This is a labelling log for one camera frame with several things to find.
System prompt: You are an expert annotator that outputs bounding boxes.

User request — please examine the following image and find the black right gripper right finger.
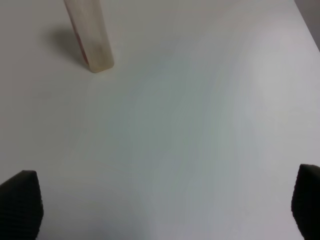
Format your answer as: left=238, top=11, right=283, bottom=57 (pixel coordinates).
left=291, top=164, right=320, bottom=240

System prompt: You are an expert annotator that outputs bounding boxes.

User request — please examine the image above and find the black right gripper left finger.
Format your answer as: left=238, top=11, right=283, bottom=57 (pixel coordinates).
left=0, top=170, right=44, bottom=240

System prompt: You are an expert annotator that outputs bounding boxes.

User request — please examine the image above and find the clear bottle with pink label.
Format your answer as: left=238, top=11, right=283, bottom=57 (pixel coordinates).
left=64, top=0, right=115, bottom=73

